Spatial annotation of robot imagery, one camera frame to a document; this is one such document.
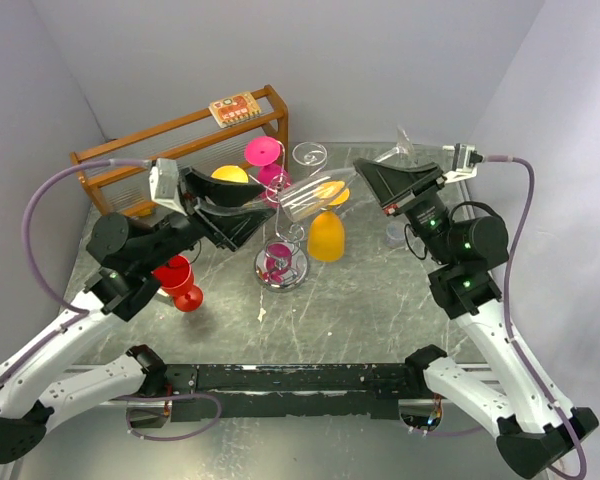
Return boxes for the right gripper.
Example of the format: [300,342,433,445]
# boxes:
[353,157,455,264]

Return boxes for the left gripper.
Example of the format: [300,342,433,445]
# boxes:
[139,164,277,271]

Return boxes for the clear wine glass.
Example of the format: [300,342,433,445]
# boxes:
[292,142,328,179]
[277,126,414,223]

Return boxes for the pink wine glass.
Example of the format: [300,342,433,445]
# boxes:
[244,136,291,207]

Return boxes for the orange wine glass front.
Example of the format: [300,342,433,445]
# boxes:
[307,180,350,263]

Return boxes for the orange wine glass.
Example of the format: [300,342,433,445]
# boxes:
[307,180,350,263]
[211,165,249,184]

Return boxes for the red plastic cup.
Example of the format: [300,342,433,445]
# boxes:
[153,255,204,313]

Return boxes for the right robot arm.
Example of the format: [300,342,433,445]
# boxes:
[354,159,599,479]

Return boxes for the chrome wine glass rack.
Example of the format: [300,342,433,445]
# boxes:
[239,141,351,293]

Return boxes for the wooden shelf rack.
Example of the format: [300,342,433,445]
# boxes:
[69,84,290,217]

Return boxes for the small clear purple cup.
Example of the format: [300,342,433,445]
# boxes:
[385,221,406,248]

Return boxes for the orange spiral notebook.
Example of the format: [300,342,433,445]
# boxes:
[208,91,262,128]

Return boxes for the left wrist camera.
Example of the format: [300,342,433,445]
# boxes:
[149,158,186,215]

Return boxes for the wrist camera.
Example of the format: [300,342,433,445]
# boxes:
[442,143,484,184]
[149,158,186,215]

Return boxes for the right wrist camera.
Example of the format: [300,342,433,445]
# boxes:
[442,143,484,184]

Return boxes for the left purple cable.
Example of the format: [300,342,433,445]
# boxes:
[0,157,154,466]

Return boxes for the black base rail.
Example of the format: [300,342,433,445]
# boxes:
[124,360,431,424]

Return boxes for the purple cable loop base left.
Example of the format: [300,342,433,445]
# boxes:
[114,392,224,442]

